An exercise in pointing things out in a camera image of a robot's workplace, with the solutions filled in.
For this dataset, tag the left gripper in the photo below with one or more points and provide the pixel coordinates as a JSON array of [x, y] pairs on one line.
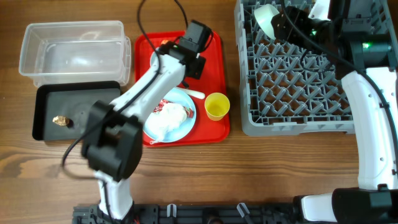
[[197, 75]]

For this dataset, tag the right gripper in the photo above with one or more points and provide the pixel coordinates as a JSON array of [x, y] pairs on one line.
[[285, 23]]

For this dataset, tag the green bowl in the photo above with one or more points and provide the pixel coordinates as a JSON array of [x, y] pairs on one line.
[[264, 18]]

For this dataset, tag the light blue bowl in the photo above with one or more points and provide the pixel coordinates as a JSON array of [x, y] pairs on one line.
[[155, 58]]

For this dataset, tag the white tissue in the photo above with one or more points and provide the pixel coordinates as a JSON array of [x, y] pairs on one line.
[[166, 117]]

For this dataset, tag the walnut shell scraps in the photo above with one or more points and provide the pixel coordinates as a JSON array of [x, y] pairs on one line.
[[61, 120]]

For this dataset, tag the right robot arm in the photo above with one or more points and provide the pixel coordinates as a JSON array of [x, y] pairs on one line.
[[357, 38]]

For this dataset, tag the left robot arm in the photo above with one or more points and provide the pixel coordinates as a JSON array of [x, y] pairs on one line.
[[112, 143]]

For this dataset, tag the grey dishwasher rack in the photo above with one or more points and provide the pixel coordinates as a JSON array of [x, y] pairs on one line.
[[285, 90]]

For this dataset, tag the white plastic spoon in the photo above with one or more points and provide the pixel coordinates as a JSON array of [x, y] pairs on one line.
[[193, 93]]

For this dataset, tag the yellow plastic cup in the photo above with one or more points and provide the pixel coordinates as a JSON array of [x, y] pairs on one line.
[[217, 106]]

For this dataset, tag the red snack wrapper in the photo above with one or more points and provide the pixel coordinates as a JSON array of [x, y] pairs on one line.
[[189, 110]]

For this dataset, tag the red serving tray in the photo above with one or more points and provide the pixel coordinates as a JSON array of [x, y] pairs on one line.
[[212, 80]]

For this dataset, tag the clear plastic storage bin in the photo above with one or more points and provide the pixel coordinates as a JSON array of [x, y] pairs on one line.
[[76, 52]]

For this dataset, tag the black plastic tray bin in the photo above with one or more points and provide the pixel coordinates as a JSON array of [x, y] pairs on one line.
[[72, 100]]

